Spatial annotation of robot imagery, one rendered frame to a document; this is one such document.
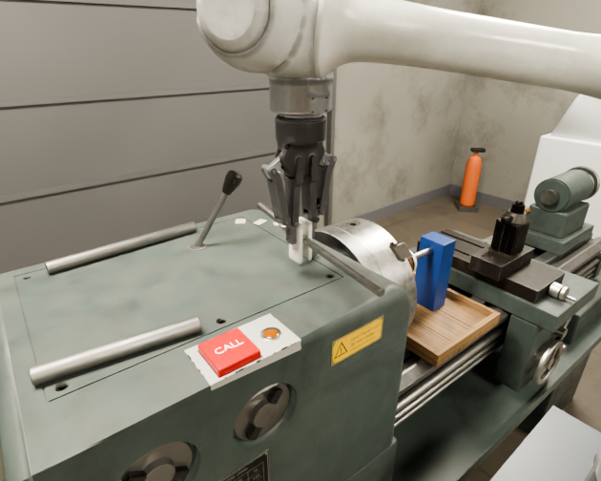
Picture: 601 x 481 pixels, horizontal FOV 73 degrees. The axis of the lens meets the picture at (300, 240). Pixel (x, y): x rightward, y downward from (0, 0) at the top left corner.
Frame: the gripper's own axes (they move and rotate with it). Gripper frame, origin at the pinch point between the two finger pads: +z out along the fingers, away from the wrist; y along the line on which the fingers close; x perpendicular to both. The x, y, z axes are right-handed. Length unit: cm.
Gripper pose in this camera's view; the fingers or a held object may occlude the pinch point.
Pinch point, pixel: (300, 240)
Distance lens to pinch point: 67.9
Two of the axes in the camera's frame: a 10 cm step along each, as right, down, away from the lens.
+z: 0.0, 9.0, 4.3
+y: 7.9, -2.6, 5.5
